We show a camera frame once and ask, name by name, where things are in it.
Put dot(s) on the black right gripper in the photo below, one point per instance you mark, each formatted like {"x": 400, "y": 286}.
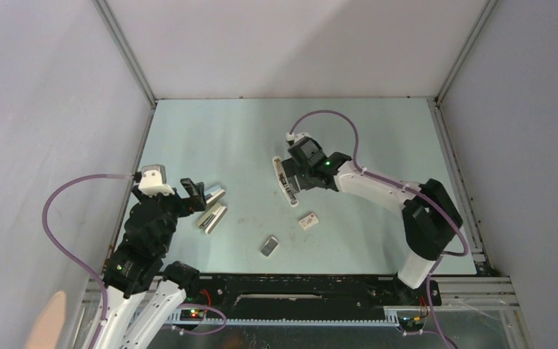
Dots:
{"x": 293, "y": 168}

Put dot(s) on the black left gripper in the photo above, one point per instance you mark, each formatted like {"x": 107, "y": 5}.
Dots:
{"x": 195, "y": 201}

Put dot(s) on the white staple box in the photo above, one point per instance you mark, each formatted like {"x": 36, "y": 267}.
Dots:
{"x": 309, "y": 221}

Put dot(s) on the grey staple strip block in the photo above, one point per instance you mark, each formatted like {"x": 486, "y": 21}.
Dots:
{"x": 269, "y": 246}

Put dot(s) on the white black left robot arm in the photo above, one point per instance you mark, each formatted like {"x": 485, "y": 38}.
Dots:
{"x": 138, "y": 290}

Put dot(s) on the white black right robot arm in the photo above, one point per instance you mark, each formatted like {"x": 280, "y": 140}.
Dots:
{"x": 430, "y": 218}

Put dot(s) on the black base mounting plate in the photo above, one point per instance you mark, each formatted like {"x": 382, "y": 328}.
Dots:
{"x": 310, "y": 310}

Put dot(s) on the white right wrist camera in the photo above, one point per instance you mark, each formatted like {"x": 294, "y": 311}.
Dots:
{"x": 292, "y": 138}

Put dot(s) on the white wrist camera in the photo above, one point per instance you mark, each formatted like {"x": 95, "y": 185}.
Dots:
{"x": 153, "y": 181}
{"x": 292, "y": 138}

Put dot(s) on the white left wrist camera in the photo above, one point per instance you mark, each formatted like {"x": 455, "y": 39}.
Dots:
{"x": 153, "y": 181}

